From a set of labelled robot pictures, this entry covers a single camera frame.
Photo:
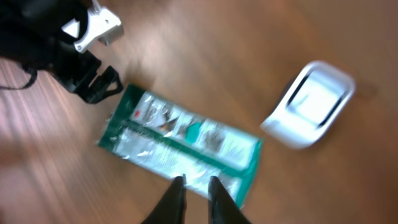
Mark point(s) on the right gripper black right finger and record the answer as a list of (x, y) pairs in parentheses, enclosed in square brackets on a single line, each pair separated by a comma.
[(221, 207)]

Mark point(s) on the white barcode scanner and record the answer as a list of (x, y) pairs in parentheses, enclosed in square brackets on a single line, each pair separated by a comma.
[(310, 105)]

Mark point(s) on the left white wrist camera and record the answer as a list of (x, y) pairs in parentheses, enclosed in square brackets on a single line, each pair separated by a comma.
[(103, 26)]

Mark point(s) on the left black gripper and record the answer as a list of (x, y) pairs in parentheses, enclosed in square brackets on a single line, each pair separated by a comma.
[(39, 35)]

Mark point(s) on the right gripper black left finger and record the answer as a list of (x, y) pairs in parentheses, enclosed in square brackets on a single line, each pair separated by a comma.
[(172, 206)]

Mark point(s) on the green snack packet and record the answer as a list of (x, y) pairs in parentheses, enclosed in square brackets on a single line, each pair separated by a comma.
[(170, 140)]

